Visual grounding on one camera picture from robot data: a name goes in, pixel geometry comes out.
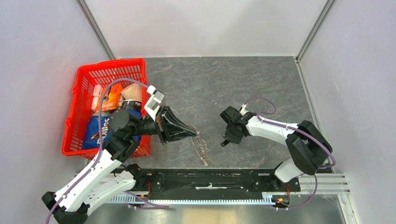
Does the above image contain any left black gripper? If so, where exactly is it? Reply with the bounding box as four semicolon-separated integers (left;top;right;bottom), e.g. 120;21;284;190
128;105;197;145

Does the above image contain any small black key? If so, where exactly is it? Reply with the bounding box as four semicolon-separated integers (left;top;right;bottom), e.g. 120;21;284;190
221;140;229;147

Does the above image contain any large ring of keyrings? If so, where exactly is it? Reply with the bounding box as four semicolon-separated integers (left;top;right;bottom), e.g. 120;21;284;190
188;126;212;167

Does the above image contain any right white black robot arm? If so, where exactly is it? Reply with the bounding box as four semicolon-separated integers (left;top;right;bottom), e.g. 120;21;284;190
220;105;335;191

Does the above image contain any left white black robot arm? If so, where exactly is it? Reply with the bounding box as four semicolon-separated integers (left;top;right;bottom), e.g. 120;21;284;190
42;106;197;224

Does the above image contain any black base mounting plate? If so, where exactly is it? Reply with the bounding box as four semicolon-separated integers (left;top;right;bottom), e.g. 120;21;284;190
133;168;301;200

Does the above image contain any orange snack box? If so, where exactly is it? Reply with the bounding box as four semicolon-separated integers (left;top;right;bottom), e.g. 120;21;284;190
95;84;123;112

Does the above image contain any red plastic basket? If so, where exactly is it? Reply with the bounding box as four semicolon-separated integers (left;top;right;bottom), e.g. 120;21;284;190
61;58;147;160

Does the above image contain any pink white small packet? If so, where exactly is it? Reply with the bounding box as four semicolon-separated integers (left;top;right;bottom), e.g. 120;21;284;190
91;84;103;112

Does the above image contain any blue Doritos chip bag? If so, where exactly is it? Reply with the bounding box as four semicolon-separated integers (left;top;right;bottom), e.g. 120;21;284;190
81;111;143;151

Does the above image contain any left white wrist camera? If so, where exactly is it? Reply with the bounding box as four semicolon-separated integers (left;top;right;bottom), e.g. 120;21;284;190
144;85;164;120

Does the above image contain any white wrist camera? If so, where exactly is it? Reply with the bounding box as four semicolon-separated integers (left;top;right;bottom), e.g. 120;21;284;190
144;85;164;120
239;104;248;115

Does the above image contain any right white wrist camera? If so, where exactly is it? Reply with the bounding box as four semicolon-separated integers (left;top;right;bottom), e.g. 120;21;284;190
239;104;248;115

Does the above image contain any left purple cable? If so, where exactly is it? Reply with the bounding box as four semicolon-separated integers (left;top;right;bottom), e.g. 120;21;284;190
45;78;170;224

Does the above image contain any white slotted cable duct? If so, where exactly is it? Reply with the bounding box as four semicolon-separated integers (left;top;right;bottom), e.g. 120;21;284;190
104;193;276;206

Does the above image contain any left aluminium frame post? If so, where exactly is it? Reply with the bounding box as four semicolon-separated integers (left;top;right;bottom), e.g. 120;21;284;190
76;0;116;60

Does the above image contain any aluminium frame post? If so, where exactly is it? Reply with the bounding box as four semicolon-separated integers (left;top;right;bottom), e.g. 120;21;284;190
76;0;116;60
295;0;336;63

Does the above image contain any right aluminium frame post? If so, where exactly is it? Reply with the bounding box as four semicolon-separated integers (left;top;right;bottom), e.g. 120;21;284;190
295;0;336;63

